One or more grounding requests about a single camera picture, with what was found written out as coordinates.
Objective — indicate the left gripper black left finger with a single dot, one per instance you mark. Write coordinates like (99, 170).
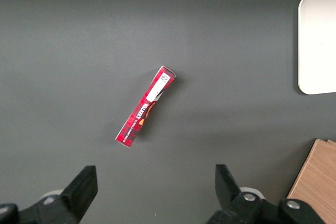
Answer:
(71, 205)

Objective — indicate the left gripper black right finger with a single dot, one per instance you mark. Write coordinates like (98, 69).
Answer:
(236, 208)

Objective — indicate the wooden drawer cabinet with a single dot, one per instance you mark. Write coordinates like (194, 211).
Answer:
(315, 176)

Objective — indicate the red tartan cookie box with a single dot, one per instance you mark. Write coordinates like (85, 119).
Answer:
(147, 106)

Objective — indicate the cream plastic tray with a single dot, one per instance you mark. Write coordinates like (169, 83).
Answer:
(317, 43)

